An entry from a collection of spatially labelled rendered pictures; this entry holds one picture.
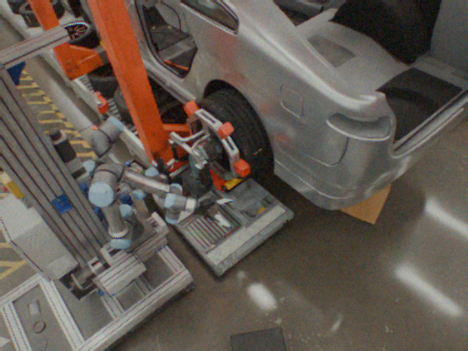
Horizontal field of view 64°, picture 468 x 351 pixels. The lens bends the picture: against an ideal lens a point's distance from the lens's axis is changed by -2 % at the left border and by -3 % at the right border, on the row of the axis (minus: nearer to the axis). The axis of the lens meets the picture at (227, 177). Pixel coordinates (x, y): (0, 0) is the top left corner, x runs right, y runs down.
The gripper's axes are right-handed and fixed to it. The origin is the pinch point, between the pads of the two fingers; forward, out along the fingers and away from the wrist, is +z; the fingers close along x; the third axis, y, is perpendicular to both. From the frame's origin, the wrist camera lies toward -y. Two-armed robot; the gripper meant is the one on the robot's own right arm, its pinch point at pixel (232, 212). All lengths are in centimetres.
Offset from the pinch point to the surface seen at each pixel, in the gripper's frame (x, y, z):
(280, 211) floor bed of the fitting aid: -66, 102, 61
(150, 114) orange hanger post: -88, 45, -61
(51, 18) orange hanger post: -222, 96, -191
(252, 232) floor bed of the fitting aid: -44, 107, 39
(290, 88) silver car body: -58, -40, 14
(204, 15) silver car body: -116, -28, -39
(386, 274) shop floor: -16, 73, 139
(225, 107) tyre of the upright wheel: -84, 14, -12
